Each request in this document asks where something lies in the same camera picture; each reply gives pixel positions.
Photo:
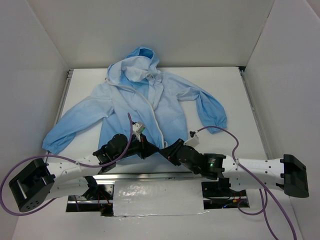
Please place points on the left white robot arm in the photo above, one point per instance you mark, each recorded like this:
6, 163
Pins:
40, 181

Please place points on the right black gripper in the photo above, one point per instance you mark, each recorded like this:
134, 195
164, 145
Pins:
175, 151

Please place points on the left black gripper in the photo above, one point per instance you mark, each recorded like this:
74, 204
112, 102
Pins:
143, 147

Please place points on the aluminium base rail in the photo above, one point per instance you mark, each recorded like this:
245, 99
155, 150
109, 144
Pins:
214, 195

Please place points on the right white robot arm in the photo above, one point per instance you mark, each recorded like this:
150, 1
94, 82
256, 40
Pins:
287, 174

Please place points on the left aluminium table rail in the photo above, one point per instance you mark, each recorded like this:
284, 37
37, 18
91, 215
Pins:
63, 97

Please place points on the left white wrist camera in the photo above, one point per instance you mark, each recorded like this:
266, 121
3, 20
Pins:
138, 128

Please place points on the light blue hooded jacket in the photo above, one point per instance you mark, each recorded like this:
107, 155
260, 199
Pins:
135, 90

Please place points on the white foil-edged panel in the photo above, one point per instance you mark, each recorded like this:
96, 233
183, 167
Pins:
158, 198

